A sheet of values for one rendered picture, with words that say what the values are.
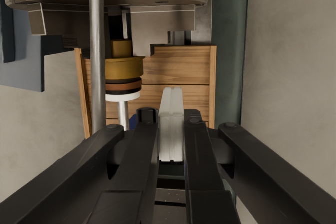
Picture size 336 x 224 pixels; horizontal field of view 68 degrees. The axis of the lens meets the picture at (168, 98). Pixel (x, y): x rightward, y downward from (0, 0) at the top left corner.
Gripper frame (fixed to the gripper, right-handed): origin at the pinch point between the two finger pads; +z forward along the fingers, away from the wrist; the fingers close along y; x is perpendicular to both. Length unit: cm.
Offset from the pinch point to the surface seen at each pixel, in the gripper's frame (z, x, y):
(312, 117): 126, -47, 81
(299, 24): 128, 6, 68
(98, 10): 4.9, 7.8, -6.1
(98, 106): 2.9, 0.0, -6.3
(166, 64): 46.5, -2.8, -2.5
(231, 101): 79, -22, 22
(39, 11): 15.8, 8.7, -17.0
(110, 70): 23.7, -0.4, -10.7
